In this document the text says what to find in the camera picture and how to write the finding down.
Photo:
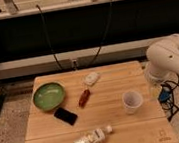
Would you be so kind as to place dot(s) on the translucent end tool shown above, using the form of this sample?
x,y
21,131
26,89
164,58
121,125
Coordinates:
x,y
155,90

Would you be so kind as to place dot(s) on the blue power box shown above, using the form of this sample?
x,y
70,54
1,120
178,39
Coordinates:
x,y
165,94

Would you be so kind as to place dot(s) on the green bowl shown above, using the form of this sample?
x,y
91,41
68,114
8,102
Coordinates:
x,y
48,96

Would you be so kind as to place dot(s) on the white wall outlet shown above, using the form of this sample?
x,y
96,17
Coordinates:
x,y
74,62

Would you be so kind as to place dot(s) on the white paper cup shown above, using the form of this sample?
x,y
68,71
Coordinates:
x,y
132,101

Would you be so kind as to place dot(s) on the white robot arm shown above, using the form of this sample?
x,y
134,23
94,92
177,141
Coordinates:
x,y
163,58

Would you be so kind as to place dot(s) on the clear plastic bottle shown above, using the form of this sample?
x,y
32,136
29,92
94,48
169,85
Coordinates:
x,y
98,135

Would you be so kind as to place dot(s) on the black smartphone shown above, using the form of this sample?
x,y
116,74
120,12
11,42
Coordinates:
x,y
66,116

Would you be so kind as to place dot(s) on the red-brown sausage toy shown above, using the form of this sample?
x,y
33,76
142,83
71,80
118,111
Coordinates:
x,y
84,98

